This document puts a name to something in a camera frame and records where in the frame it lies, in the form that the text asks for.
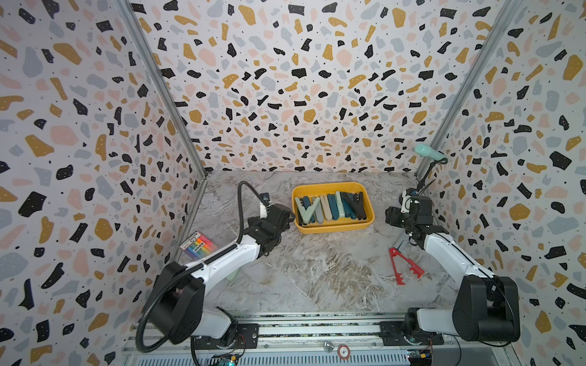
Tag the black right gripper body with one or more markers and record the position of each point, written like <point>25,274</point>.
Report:
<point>404,220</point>

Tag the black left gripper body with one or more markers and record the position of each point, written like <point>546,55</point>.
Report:
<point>257,224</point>

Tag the light green pliers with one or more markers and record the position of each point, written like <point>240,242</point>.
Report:
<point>340,207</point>
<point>306,211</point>

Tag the red pruning pliers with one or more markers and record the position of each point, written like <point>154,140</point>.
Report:
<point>399,261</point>

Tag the pale green pliers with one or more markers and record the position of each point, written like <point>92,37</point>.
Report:
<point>232,276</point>

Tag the yellow storage box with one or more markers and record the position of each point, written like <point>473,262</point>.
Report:
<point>311,192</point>

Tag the beige pliers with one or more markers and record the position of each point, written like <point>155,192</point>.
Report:
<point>326,208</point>

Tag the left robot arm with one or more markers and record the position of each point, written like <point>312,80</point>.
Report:
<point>175,309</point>

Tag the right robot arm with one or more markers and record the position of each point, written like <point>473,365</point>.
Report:
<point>486,309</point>

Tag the highlighter pen pack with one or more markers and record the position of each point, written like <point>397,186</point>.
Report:
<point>198,246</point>

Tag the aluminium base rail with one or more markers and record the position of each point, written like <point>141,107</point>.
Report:
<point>323,339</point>

